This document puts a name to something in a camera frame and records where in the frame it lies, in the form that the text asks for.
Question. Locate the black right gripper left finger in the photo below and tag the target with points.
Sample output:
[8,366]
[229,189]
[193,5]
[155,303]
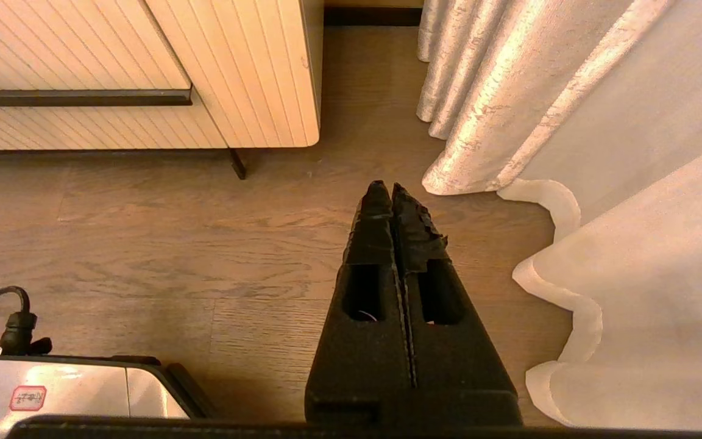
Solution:
[363,366]

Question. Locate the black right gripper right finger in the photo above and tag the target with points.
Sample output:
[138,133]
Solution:
[454,366]

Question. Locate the cream fluted drawer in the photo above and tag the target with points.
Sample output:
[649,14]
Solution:
[52,42]

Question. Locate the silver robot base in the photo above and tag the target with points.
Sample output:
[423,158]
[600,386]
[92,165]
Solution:
[83,390]

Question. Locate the dark wooden table leg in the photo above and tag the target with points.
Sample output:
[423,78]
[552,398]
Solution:
[238,164]

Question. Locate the white low cabinet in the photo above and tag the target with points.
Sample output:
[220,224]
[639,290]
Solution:
[259,67]

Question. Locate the white sheer curtain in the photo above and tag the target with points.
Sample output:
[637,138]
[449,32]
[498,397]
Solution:
[662,256]

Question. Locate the grey textured curtain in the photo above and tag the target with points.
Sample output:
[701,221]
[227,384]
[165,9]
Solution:
[485,91]

